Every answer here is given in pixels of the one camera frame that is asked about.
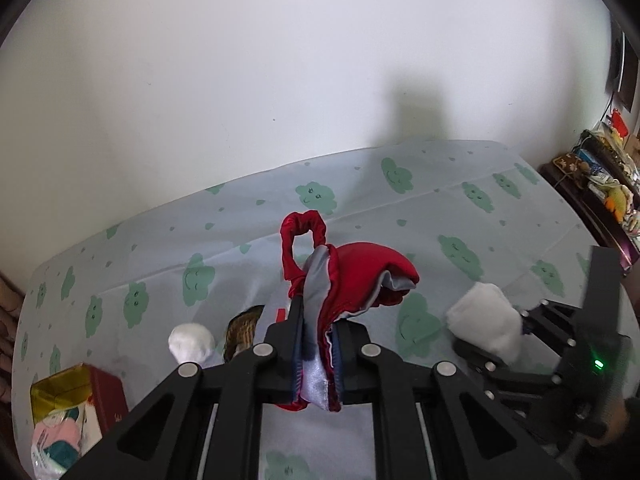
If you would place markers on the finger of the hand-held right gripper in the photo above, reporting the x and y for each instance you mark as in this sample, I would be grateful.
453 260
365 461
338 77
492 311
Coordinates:
555 322
495 375

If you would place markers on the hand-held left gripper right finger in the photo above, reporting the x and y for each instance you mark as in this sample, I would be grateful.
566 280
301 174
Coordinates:
352 355

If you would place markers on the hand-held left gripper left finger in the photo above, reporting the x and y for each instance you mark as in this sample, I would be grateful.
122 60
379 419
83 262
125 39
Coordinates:
285 340

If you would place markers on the white fluffy sock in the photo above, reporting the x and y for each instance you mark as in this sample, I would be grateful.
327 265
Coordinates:
485 317

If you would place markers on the red satin cloth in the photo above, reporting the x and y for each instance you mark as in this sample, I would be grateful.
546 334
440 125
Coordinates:
365 275

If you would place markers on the gold and red tin box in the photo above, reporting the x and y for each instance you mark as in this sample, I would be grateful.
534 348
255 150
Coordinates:
107 395

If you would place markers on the person's right hand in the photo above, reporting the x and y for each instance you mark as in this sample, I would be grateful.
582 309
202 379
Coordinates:
617 420

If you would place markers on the brown striped sock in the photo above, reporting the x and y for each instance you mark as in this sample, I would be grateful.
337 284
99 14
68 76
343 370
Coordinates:
242 332

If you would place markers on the white rolled sock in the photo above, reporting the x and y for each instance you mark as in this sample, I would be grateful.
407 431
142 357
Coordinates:
190 342

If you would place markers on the cloud print tablecloth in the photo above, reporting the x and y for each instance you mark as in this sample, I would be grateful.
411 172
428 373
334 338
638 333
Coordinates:
225 240

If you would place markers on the dark wooden cabinet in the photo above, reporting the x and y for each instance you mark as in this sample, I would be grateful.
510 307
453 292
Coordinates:
590 210

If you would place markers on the orange plush toy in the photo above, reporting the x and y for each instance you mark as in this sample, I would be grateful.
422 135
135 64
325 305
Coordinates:
617 202

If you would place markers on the brown flower print pouch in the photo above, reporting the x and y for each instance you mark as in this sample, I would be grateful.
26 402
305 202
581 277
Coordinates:
570 164

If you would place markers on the red ornament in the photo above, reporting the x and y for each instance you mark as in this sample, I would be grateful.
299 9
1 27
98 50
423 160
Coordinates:
619 121

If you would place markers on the pale pink cloth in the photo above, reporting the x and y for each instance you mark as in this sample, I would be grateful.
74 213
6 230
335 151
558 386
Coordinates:
55 422

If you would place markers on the teal cloth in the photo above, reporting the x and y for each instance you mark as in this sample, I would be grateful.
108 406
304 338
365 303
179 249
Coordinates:
66 452

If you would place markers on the leaf print curtain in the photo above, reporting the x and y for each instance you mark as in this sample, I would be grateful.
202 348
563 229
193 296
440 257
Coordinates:
7 320

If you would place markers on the black wall frame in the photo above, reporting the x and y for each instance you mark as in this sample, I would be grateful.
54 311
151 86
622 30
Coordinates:
620 67

